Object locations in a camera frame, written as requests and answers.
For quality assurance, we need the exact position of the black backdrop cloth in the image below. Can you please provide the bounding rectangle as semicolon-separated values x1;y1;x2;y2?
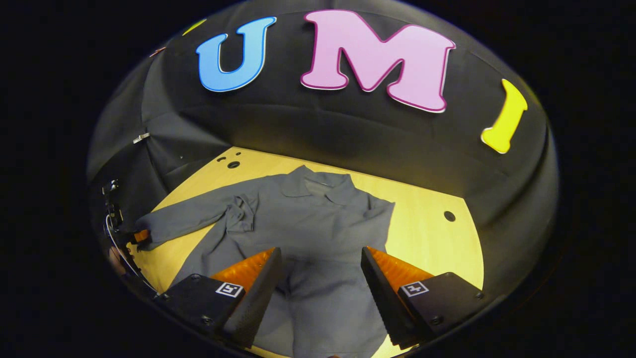
87;0;559;299

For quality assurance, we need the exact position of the grey long-sleeved shirt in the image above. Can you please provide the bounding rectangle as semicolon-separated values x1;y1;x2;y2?
134;165;396;358

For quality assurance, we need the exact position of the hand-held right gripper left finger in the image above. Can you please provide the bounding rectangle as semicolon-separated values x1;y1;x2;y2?
155;247;283;349

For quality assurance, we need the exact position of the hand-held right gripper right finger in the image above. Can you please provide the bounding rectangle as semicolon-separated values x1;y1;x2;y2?
360;246;485;350

